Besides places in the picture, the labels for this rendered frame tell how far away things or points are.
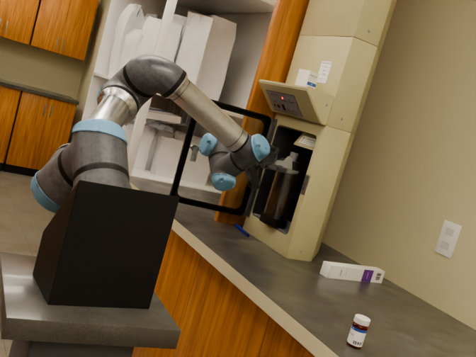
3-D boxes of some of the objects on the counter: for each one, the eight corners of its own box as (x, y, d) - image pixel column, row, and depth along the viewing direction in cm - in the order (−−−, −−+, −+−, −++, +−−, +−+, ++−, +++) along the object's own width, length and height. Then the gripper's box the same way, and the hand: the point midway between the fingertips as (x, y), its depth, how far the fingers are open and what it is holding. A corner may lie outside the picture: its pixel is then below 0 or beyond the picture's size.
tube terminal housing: (292, 236, 228) (348, 54, 219) (341, 265, 200) (406, 59, 191) (241, 228, 216) (298, 35, 207) (285, 258, 188) (353, 36, 179)
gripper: (258, 143, 179) (308, 156, 190) (236, 134, 193) (284, 147, 203) (251, 168, 180) (301, 180, 191) (229, 158, 194) (277, 170, 204)
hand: (287, 171), depth 197 cm, fingers closed on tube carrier, 9 cm apart
